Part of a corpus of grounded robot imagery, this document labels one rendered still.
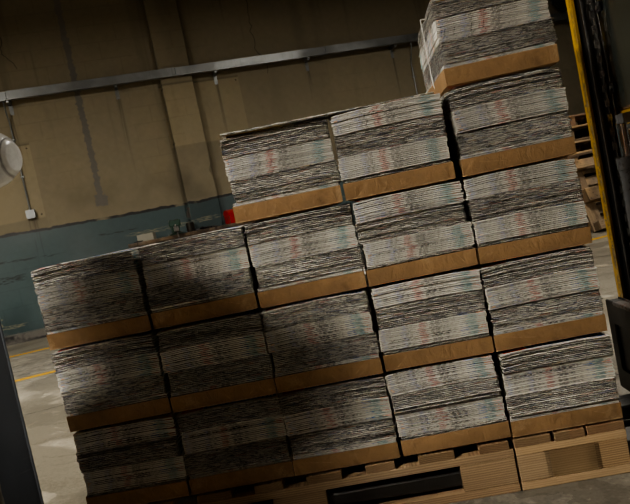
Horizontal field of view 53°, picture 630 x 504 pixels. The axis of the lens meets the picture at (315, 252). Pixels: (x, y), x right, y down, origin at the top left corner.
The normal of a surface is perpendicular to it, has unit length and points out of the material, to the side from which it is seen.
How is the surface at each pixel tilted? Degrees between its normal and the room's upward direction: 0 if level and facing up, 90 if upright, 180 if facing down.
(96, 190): 90
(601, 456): 90
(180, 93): 90
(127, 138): 90
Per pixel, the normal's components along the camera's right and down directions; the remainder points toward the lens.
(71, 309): -0.06, 0.08
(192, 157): 0.25, 0.01
